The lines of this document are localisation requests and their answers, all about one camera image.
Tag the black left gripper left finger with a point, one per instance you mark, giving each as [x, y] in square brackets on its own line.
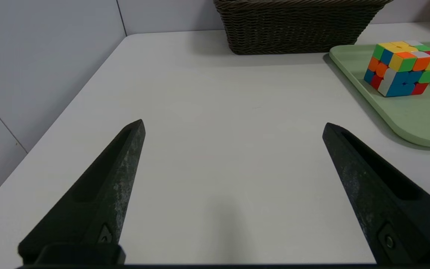
[99, 201]

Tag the multicoloured puzzle cube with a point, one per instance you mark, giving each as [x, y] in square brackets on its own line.
[401, 69]

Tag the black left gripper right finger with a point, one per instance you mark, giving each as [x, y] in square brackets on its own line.
[379, 201]

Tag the light green plastic tray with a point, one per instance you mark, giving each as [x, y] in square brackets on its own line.
[416, 119]

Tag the dark brown wicker basket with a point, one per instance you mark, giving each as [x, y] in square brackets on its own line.
[293, 26]

